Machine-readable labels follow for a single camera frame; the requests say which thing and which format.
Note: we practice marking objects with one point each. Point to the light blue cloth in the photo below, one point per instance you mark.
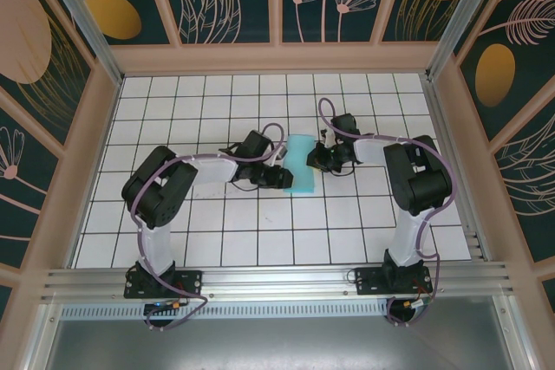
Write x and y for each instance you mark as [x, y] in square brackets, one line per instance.
[301, 157]

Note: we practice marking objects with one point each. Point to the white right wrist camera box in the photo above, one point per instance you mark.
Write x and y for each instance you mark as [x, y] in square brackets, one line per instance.
[326, 137]

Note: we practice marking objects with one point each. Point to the aluminium frame post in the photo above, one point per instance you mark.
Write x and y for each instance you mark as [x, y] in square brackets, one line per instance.
[459, 19]
[86, 27]

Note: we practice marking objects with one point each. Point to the aluminium side rail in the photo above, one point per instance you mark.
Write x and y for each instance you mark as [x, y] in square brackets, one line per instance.
[438, 127]

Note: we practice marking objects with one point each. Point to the long aluminium mounting rail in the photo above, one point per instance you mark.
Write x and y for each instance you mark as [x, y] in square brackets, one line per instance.
[277, 283]

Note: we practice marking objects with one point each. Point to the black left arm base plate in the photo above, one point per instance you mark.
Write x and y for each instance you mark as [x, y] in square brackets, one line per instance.
[186, 283]

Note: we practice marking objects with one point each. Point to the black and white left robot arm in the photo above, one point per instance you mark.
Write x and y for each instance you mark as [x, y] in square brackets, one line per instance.
[152, 188]

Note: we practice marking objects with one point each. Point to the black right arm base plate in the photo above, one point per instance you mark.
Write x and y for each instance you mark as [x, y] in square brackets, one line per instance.
[368, 281]

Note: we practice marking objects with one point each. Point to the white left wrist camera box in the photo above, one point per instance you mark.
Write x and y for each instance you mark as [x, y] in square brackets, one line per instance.
[282, 152]

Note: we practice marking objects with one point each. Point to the grey metal panel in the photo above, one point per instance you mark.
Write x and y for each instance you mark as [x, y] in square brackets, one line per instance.
[277, 344]

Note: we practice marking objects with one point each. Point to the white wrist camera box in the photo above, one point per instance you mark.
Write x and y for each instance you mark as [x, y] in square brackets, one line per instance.
[326, 137]
[282, 152]

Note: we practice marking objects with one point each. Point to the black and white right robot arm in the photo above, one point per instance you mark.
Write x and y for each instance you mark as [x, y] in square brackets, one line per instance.
[416, 179]

